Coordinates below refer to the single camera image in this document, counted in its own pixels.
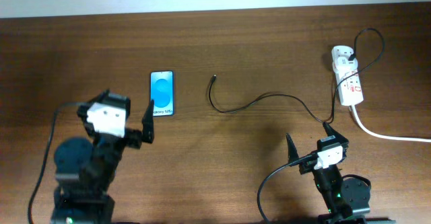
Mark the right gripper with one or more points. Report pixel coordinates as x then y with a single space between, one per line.
333 134

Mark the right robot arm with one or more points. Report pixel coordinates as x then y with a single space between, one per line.
346 197

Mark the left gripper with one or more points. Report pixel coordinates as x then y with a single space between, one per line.
136 136

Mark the white power strip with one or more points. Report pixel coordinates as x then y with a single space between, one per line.
349 87

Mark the white USB charger plug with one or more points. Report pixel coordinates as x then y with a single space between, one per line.
342 64

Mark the blue screen smartphone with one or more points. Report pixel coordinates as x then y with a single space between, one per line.
162 92

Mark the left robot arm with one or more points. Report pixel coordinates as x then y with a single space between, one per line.
86 166

